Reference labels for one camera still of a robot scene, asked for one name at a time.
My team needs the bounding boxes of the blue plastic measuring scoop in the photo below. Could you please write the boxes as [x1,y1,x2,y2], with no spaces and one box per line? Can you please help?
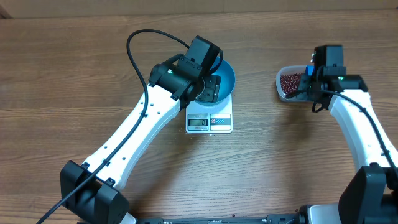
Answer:
[305,65,314,77]

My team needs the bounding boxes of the white digital kitchen scale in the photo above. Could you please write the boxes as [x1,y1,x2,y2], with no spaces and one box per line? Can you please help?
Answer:
[185,94,233,134]

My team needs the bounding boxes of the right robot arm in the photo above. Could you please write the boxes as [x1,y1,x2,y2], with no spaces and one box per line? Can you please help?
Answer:
[298,75,397,223]

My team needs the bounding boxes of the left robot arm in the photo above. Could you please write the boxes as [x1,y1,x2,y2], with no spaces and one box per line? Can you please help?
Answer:
[60,58,224,223]

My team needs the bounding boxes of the blue bowl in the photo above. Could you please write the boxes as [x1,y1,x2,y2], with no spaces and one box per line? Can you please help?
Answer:
[195,60,236,105]

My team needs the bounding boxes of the clear plastic container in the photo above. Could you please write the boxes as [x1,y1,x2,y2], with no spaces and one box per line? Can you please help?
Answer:
[275,65,313,103]

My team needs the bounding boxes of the red beans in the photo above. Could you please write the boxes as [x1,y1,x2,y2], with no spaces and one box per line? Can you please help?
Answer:
[280,73,302,95]

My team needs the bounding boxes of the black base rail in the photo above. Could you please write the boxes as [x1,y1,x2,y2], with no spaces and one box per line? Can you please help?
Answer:
[121,213,309,224]

